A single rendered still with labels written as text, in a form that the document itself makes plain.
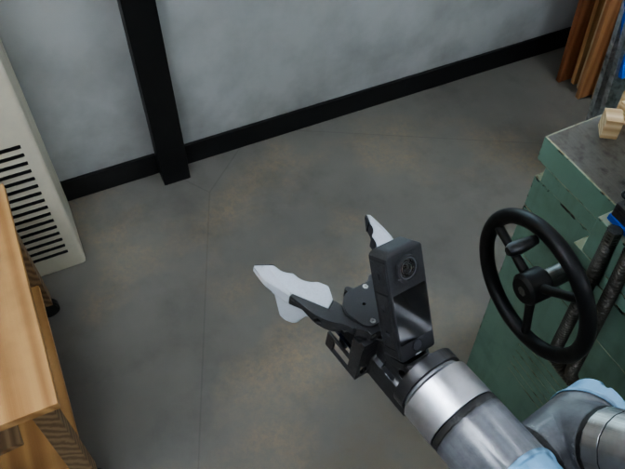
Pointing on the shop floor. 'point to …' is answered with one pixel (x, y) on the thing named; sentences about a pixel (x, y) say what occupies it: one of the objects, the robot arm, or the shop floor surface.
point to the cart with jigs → (31, 367)
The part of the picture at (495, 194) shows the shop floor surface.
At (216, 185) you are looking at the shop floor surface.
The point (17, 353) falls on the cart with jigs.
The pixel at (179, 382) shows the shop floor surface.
